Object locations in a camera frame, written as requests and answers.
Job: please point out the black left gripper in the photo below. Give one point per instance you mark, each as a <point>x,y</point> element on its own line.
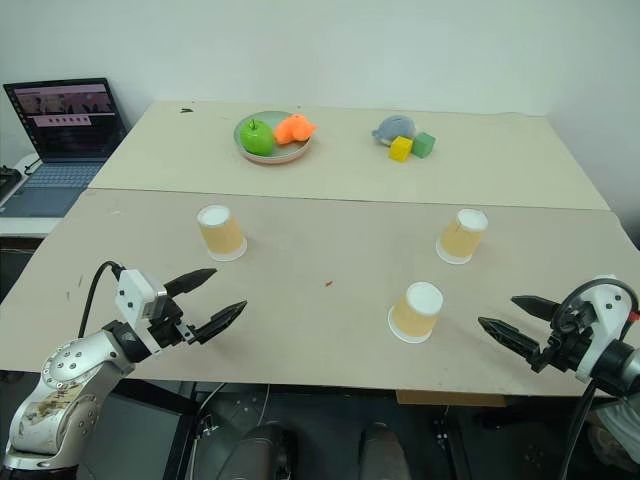
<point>167,327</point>

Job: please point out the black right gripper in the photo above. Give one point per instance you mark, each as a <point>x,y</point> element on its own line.
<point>567,347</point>

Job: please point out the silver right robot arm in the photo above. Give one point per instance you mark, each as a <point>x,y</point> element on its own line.
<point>620,362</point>

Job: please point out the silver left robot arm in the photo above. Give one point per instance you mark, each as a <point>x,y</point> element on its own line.
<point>65,370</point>

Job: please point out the tan paper cup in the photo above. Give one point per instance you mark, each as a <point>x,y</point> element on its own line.
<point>460,237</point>
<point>415,315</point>
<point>220,235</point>

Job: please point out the brown cardboard strip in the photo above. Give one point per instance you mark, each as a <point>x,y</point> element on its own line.
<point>450,398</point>

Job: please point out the black table leg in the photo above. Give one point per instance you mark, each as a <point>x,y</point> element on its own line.
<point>182,435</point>
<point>452,445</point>

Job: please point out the grey cloth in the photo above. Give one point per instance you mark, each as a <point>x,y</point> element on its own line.
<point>617,430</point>

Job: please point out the dark rounded shape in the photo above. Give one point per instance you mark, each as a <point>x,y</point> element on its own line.
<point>260,450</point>

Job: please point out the pale green plate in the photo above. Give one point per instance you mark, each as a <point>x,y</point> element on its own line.
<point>280,156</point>

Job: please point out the green apple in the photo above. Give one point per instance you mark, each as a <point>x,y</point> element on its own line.
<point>256,137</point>

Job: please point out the grey rounded shape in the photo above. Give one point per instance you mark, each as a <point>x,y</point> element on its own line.
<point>382,450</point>

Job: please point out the orange plush toy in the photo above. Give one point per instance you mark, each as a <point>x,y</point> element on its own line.
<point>292,129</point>

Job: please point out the green cube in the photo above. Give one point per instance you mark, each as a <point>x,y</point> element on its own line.
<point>422,145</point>

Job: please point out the yellow cube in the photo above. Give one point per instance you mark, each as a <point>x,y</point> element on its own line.
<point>400,149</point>

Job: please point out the open blue-grey laptop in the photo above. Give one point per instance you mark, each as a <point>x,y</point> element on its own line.
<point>65,125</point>

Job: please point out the blue-grey plush whale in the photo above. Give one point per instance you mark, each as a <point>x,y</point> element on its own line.
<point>395,127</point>

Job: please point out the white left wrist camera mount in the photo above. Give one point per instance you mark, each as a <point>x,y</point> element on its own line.
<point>132,292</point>

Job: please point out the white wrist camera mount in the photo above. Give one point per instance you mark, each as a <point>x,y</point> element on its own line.
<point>132,292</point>
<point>607,305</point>

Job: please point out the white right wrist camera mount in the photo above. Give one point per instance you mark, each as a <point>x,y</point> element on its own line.
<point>607,305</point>

